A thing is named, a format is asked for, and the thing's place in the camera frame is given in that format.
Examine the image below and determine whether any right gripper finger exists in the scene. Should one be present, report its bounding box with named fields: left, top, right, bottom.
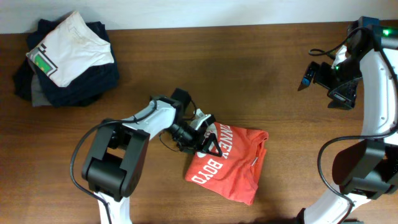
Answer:
left=327, top=81, right=358, bottom=110
left=298, top=62, right=320, bottom=91

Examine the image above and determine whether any red orange t-shirt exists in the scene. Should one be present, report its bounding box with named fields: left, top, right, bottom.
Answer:
left=185, top=123, right=269, bottom=205

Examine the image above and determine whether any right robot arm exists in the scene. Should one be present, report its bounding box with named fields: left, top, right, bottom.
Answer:
left=295, top=16, right=397, bottom=223

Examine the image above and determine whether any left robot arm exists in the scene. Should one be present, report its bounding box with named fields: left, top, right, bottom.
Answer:
left=81, top=88, right=223, bottom=223

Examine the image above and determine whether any navy folded garment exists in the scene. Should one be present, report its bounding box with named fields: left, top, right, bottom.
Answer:
left=13, top=19, right=119, bottom=108

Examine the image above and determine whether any white folded t-shirt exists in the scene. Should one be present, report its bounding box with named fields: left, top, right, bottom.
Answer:
left=26, top=11, right=114, bottom=87

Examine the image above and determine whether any grey folded garment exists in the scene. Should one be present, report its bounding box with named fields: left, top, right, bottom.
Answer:
left=31, top=75, right=52, bottom=107

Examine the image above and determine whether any right black cable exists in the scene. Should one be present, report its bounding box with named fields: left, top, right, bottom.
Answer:
left=308, top=26, right=398, bottom=224

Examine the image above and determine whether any black cable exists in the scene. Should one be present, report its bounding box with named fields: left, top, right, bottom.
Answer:
left=70, top=99, right=200, bottom=224
left=308, top=26, right=398, bottom=224

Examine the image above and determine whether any left black cable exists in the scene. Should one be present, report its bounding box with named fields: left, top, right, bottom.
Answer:
left=70, top=99, right=200, bottom=224

